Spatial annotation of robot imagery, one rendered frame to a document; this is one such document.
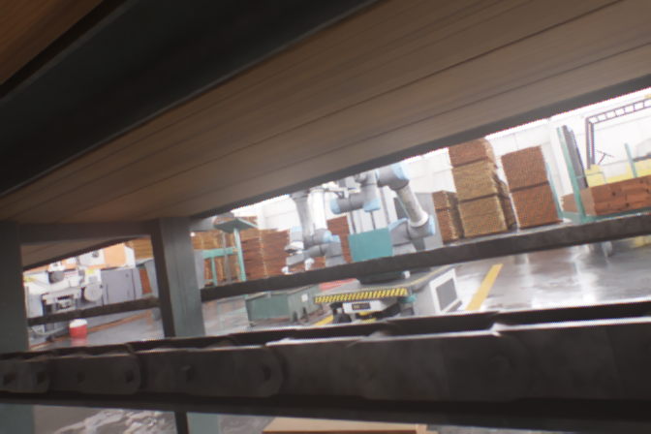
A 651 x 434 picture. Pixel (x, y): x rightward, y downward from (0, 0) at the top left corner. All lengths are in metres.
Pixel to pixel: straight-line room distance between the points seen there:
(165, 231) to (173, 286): 0.16
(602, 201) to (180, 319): 3.28
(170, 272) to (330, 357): 0.94
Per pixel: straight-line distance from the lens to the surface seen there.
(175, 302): 1.14
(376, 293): 2.06
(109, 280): 8.17
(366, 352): 0.20
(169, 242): 1.15
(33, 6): 0.31
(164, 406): 0.31
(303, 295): 3.35
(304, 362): 0.23
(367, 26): 0.34
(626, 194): 3.74
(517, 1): 0.39
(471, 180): 11.36
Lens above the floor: 0.60
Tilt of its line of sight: 7 degrees up
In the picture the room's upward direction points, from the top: 11 degrees counter-clockwise
